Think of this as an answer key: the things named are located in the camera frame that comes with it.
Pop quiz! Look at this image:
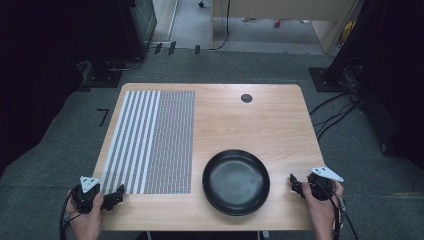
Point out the light wooden partition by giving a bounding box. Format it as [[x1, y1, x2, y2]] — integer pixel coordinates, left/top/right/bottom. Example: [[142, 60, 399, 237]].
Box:
[[211, 0, 365, 55]]

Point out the grey white striped woven placemat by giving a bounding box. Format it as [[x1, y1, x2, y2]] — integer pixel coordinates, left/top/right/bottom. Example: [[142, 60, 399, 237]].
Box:
[[99, 90, 196, 195]]

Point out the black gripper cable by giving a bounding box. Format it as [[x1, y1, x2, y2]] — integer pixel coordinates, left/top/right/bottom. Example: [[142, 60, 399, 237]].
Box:
[[58, 190, 83, 240], [309, 179, 360, 240]]

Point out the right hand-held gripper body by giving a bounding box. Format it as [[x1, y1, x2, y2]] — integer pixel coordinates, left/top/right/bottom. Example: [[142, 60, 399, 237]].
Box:
[[306, 165, 345, 202]]

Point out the person's left hand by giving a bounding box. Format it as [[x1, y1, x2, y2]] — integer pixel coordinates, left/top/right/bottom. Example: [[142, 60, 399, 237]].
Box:
[[65, 189, 105, 235]]

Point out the black looped floor cable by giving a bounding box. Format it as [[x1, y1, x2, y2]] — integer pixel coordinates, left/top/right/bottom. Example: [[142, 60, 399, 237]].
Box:
[[105, 57, 144, 72]]

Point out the black angled floor tape mark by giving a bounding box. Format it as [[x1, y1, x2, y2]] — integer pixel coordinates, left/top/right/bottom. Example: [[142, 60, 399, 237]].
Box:
[[96, 107, 111, 128]]

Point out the black flat stand base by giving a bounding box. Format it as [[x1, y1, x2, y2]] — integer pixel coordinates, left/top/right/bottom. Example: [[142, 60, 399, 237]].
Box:
[[308, 66, 352, 93], [81, 59, 124, 89]]

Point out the black curtain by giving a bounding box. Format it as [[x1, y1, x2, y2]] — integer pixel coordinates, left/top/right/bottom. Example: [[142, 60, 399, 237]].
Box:
[[328, 0, 424, 171], [0, 0, 134, 178]]

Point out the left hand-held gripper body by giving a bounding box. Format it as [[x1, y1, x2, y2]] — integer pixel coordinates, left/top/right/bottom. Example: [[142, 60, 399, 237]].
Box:
[[71, 175, 102, 215]]

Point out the person's right hand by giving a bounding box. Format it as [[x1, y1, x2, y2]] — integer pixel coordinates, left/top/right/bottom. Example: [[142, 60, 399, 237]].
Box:
[[301, 180, 345, 231]]

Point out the black hanging cable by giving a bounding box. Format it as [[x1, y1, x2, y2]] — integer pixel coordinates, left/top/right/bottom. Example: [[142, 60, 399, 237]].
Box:
[[209, 0, 232, 52]]

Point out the person's dark clothing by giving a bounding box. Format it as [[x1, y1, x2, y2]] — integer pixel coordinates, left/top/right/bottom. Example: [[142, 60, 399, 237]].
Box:
[[135, 230, 265, 240]]

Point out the yellow cable coil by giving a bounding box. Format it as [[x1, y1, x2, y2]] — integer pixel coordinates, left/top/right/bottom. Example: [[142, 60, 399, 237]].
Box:
[[337, 19, 357, 47]]

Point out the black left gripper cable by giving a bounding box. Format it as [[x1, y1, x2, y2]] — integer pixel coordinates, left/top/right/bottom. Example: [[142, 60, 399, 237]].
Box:
[[58, 190, 83, 240]]

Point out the black floor cable bundle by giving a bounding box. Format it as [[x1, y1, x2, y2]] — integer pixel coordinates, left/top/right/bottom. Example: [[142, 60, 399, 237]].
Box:
[[308, 63, 365, 142]]

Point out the black round plate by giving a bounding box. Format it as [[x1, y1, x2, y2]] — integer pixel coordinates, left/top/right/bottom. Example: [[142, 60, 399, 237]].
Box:
[[201, 149, 271, 217]]

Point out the black equipment cabinet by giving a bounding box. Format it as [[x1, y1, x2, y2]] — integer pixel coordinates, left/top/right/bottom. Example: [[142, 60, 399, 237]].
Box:
[[118, 0, 158, 62]]

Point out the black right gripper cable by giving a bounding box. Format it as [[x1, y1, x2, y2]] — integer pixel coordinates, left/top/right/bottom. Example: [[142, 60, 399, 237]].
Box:
[[309, 179, 360, 240]]

